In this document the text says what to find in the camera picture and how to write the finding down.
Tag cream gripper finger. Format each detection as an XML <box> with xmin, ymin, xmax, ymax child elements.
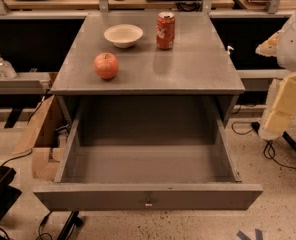
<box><xmin>258</xmin><ymin>73</ymin><xmax>296</xmax><ymax>140</ymax></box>
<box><xmin>255</xmin><ymin>32</ymin><xmax>279</xmax><ymax>57</ymax></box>

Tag red apple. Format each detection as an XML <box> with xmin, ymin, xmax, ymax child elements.
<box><xmin>93</xmin><ymin>53</ymin><xmax>119</xmax><ymax>80</ymax></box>

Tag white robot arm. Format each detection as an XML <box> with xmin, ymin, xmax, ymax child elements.
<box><xmin>256</xmin><ymin>11</ymin><xmax>296</xmax><ymax>140</ymax></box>

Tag grey open top drawer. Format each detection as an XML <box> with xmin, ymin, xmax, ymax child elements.
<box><xmin>34</xmin><ymin>96</ymin><xmax>263</xmax><ymax>211</ymax></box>

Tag metal drawer knob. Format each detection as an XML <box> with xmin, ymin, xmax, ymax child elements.
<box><xmin>144</xmin><ymin>199</ymin><xmax>153</xmax><ymax>208</ymax></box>

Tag small white pump bottle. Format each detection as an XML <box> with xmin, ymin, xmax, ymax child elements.
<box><xmin>226</xmin><ymin>45</ymin><xmax>234</xmax><ymax>55</ymax></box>

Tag red soda can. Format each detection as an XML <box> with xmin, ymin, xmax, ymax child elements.
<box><xmin>156</xmin><ymin>12</ymin><xmax>175</xmax><ymax>50</ymax></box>

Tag white bowl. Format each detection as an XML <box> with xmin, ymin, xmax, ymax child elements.
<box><xmin>104</xmin><ymin>24</ymin><xmax>143</xmax><ymax>48</ymax></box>

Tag grey cabinet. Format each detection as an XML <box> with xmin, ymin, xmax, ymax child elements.
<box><xmin>52</xmin><ymin>11</ymin><xmax>245</xmax><ymax>121</ymax></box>

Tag cardboard box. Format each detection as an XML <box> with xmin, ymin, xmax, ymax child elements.
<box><xmin>12</xmin><ymin>95</ymin><xmax>68</xmax><ymax>181</ymax></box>

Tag clear sanitizer bottle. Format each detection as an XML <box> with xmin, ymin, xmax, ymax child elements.
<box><xmin>0</xmin><ymin>56</ymin><xmax>17</xmax><ymax>79</ymax></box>

